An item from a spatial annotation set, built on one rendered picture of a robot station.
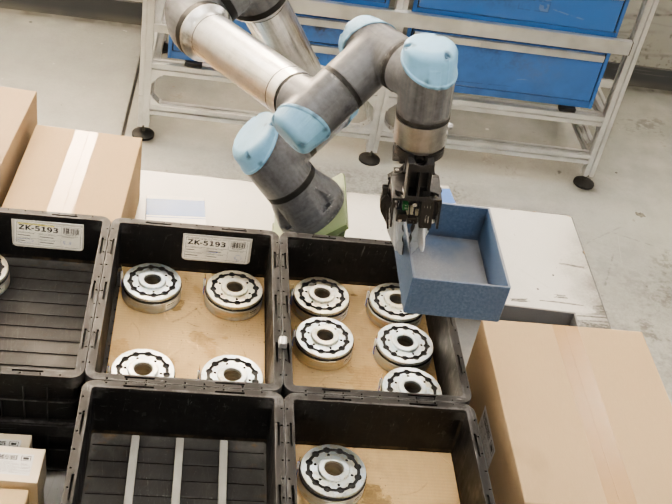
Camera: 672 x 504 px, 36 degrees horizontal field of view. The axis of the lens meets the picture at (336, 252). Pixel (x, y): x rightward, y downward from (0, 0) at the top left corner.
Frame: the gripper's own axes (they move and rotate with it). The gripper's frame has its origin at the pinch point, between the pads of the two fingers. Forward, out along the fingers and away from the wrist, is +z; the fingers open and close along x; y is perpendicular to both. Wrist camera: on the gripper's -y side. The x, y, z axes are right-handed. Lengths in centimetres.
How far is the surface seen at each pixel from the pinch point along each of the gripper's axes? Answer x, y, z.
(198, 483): -30.0, 26.5, 26.2
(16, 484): -54, 33, 19
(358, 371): -5.3, -0.4, 28.6
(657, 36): 136, -285, 102
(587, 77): 83, -197, 77
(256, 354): -22.9, -1.9, 26.8
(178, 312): -37.1, -10.3, 25.4
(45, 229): -61, -20, 16
